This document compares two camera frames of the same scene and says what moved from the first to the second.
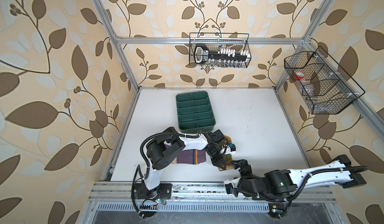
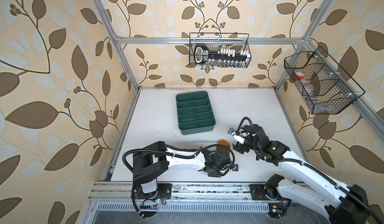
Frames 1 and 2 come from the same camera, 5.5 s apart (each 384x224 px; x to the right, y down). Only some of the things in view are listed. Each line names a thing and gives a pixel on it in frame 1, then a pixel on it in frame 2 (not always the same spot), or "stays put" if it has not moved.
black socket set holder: [224, 57] stays put
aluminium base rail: [124, 192] stays put
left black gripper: [220, 163] to [218, 175]
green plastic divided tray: [195, 112] stays put
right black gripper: [240, 163] to [239, 147]
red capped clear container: [299, 75] stays put
